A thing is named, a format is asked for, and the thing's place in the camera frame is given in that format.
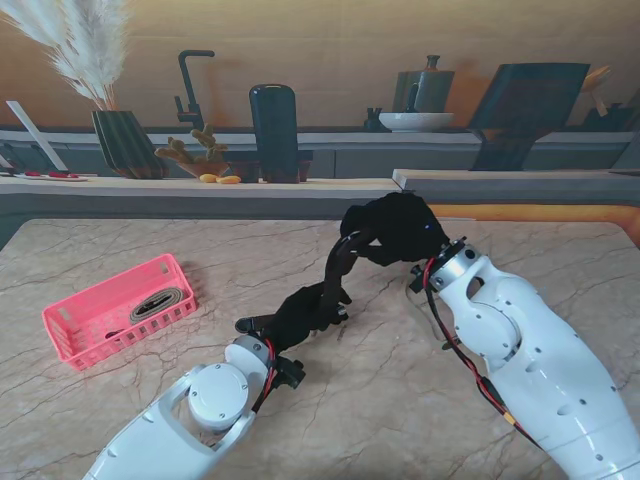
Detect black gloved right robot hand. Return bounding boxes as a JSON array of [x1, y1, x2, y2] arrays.
[[338, 192, 451, 269]]

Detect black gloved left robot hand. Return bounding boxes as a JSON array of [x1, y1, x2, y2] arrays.
[[263, 285, 353, 355]]

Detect dark brown webbing belt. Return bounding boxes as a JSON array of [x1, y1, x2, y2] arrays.
[[234, 230, 374, 335]]

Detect beige braided belt black leather ends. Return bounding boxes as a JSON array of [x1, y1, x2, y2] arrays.
[[104, 286, 185, 342]]

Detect pink plastic storage basket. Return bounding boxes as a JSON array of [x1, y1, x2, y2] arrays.
[[42, 253, 199, 372]]

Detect white speckled bowl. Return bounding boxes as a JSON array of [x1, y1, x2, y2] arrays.
[[378, 111, 456, 133]]

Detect grey counter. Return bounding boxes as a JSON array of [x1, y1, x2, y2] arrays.
[[392, 168, 640, 222]]

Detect grey pot with lid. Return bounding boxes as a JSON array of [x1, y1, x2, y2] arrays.
[[392, 54, 456, 114]]

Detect tall dark canister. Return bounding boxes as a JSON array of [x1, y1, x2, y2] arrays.
[[248, 83, 301, 184]]

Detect cactus plant in bowl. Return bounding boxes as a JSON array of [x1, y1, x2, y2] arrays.
[[153, 123, 230, 179]]

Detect dark utensil holder with utensils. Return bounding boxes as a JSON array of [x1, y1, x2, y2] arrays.
[[582, 64, 636, 132]]

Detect dark ribbed vase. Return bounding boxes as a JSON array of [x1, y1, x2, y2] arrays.
[[91, 109, 169, 180]]

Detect black kitchen faucet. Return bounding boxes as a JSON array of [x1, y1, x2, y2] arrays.
[[173, 49, 216, 132]]

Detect plate with red slices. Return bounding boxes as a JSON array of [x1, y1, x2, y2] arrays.
[[13, 170, 90, 182]]

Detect white leaning board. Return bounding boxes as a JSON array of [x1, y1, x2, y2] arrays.
[[5, 99, 68, 174]]

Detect white pampas grass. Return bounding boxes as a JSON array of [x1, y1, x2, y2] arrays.
[[0, 0, 130, 112]]

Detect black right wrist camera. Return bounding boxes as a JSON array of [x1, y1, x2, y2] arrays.
[[407, 263, 427, 294]]

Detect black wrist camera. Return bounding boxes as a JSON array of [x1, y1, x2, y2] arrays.
[[275, 357, 306, 392], [407, 263, 427, 294]]

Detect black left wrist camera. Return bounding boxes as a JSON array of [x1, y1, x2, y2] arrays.
[[275, 357, 306, 392]]

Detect red black left arm cables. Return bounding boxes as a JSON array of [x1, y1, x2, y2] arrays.
[[209, 337, 284, 449]]

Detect red black arm cables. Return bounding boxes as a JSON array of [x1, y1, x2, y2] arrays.
[[422, 257, 544, 451], [209, 337, 284, 449]]

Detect red black right arm cables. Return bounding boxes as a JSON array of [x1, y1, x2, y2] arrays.
[[422, 257, 544, 451]]

